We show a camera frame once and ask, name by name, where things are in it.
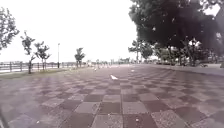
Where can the white arrow marking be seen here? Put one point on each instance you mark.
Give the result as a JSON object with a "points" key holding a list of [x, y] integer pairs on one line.
{"points": [[114, 77]]}

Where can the chequered red grey paving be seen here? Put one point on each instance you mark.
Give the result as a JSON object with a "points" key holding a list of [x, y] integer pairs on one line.
{"points": [[110, 96]]}

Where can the small tree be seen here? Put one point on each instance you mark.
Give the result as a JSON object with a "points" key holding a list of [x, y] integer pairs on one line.
{"points": [[42, 51], [28, 45], [79, 56], [4, 28]]}

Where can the lamp pole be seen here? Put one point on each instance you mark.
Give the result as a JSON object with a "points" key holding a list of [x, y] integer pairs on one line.
{"points": [[58, 55]]}

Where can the group of large trees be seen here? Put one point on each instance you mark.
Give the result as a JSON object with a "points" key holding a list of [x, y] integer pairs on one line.
{"points": [[180, 26]]}

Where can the grass strip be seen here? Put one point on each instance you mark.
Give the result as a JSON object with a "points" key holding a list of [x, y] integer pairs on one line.
{"points": [[30, 73]]}

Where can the railing fence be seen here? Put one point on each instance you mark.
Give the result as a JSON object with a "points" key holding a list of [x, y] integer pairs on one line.
{"points": [[16, 66]]}

